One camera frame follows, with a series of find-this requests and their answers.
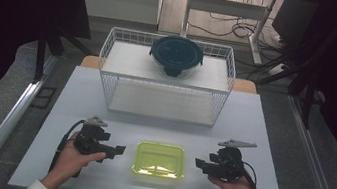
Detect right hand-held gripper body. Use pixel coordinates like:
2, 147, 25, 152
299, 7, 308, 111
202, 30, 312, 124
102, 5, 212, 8
206, 135, 258, 186

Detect black square floor frame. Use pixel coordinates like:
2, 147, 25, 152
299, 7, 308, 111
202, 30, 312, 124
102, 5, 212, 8
29, 83, 57, 112

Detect white desk frame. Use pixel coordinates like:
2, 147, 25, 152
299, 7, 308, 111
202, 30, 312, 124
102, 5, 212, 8
177, 0, 278, 67

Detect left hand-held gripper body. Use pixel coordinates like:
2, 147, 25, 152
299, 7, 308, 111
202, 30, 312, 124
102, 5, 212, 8
72, 112, 115, 159

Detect white power strip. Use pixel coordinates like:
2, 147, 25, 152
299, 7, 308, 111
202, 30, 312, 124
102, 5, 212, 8
267, 61, 286, 78

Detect green rectangular plastic container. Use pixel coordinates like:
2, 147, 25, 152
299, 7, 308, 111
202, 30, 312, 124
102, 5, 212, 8
129, 138, 190, 183

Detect round container with dark lid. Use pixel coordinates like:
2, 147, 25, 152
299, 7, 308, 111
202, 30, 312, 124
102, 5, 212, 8
145, 31, 207, 82

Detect black metal stand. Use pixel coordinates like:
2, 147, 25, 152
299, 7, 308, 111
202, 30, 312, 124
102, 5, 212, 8
250, 37, 334, 131
31, 23, 97, 92

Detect white wire rack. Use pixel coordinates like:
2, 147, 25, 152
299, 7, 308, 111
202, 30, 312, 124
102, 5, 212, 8
90, 24, 242, 131

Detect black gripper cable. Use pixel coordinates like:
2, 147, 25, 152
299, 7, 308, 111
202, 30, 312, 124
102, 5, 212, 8
47, 115, 87, 179
237, 160, 266, 189

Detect person's left hand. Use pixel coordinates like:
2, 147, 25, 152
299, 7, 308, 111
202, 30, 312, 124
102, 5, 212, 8
40, 126, 111, 189

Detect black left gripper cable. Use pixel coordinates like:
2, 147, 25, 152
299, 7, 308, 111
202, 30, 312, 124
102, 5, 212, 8
47, 115, 87, 179

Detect wooden table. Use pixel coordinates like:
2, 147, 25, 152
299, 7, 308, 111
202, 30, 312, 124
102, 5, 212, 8
78, 53, 260, 96

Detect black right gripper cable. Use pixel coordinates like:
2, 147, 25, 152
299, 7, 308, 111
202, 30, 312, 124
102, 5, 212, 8
237, 160, 266, 189

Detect black floor cables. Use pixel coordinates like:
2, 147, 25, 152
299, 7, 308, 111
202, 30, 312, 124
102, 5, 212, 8
184, 0, 294, 52

